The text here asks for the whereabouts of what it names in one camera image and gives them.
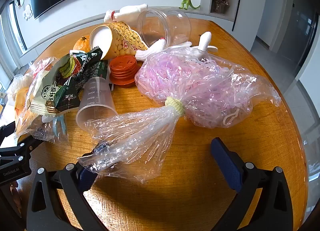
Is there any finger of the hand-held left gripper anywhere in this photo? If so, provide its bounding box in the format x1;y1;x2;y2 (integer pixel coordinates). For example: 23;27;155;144
0;137;42;169
0;124;17;146

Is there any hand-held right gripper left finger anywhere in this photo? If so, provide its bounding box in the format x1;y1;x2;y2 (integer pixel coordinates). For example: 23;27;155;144
26;141;113;231

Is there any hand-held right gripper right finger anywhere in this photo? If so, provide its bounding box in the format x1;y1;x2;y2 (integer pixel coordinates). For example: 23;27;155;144
210;137;294;231

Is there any clear yellow plastic wrapper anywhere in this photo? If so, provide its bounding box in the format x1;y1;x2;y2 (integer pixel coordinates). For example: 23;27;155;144
6;57;60;141

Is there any light blue plastic piece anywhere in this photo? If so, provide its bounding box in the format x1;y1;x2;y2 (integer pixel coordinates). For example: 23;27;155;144
51;115;69;141

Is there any cream snack wrapper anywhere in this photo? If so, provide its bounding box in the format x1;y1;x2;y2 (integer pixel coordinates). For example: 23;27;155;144
15;70;73;145

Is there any clear measuring cup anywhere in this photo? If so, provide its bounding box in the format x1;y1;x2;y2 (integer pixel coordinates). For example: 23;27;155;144
76;76;118;138

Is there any clear bag of pink shreds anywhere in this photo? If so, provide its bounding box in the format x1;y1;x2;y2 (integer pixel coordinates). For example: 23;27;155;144
76;46;282;184

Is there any dark green snack packet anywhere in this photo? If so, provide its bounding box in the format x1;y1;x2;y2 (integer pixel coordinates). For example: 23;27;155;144
54;47;109;114

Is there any orange fruit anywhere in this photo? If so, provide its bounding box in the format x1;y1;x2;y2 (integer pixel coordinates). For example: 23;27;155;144
73;35;91;52

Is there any orange plastic lid stack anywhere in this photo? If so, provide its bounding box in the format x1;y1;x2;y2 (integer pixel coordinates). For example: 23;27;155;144
109;55;140;89

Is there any white knit glove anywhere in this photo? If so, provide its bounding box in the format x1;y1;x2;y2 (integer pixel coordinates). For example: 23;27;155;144
135;32;218;61
104;3;149;23

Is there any yellow patterned paper cup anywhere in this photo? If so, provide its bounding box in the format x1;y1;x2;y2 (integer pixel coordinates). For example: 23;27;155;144
89;20;148;60

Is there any clear plastic jar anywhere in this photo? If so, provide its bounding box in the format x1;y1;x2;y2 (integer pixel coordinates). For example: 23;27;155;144
137;7;192;48

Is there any person's left hand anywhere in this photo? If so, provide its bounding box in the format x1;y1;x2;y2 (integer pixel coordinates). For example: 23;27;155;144
9;180;23;209

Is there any white plastic loop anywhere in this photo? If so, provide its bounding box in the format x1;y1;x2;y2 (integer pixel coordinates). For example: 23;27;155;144
222;110;242;128

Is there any window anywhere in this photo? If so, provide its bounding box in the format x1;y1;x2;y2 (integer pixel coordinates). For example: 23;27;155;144
0;1;28;91

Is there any white low cabinet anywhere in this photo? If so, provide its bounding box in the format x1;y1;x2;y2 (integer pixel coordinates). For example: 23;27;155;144
19;6;213;68

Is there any glass sliding door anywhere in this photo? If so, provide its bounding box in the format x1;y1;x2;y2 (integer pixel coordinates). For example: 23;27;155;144
272;0;320;81

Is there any yellow hair tie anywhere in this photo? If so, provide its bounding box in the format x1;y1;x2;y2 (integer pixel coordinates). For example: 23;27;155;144
164;96;185;118

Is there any white cloud wall sticker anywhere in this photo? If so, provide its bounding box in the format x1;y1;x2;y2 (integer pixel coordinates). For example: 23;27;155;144
22;5;34;21

